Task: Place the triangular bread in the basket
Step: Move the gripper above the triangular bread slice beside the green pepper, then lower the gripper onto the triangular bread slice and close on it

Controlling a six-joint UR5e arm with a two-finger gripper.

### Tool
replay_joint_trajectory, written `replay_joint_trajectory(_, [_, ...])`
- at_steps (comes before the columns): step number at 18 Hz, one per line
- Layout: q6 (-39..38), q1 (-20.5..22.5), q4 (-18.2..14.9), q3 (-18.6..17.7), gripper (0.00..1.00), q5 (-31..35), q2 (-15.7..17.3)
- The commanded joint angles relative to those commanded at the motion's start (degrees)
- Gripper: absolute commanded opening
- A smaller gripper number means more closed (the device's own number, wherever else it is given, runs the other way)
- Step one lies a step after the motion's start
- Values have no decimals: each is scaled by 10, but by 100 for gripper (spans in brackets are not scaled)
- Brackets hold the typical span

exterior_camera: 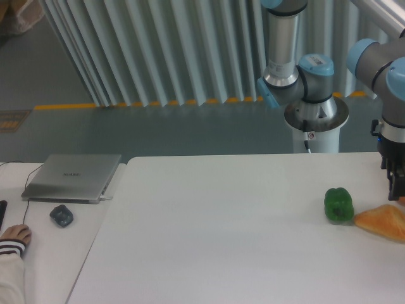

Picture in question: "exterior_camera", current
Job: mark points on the orange object at edge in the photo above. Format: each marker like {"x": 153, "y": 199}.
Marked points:
{"x": 402, "y": 200}

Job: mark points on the white corrugated curtain wall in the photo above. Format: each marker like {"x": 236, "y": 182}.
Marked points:
{"x": 165, "y": 52}

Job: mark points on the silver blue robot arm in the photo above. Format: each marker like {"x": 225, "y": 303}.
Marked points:
{"x": 305, "y": 85}

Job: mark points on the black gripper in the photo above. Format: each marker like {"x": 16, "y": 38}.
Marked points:
{"x": 391, "y": 147}

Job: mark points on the black keyboard edge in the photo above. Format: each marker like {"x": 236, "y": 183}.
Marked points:
{"x": 3, "y": 207}

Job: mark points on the silver closed laptop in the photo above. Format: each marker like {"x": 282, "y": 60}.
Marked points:
{"x": 69, "y": 178}

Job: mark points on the dark grey small device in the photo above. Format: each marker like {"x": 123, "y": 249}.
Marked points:
{"x": 61, "y": 216}

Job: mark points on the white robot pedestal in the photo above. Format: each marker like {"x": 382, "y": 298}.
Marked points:
{"x": 316, "y": 127}

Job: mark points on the person's hand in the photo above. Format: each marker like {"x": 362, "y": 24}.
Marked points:
{"x": 21, "y": 233}

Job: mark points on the triangular golden bread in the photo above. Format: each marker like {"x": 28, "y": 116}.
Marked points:
{"x": 386, "y": 221}

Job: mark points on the white striped sleeve forearm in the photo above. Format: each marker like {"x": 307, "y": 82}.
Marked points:
{"x": 12, "y": 271}

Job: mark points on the green bell pepper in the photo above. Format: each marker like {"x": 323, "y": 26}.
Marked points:
{"x": 338, "y": 205}

